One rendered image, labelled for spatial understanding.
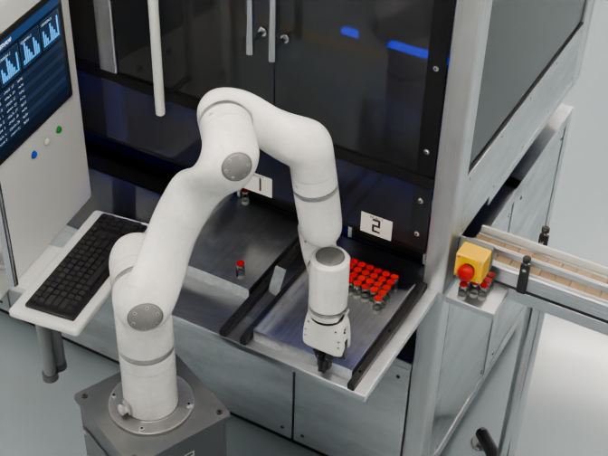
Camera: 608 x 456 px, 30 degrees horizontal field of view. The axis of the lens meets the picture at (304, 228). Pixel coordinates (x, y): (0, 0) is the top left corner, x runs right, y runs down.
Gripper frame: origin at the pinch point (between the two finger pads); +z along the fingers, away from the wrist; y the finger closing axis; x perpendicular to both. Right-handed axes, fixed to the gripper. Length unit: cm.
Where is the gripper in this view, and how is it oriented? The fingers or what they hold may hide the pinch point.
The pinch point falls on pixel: (324, 362)
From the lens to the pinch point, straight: 258.1
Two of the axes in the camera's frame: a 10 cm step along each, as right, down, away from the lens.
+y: -8.7, -3.2, 3.6
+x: -4.9, 5.4, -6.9
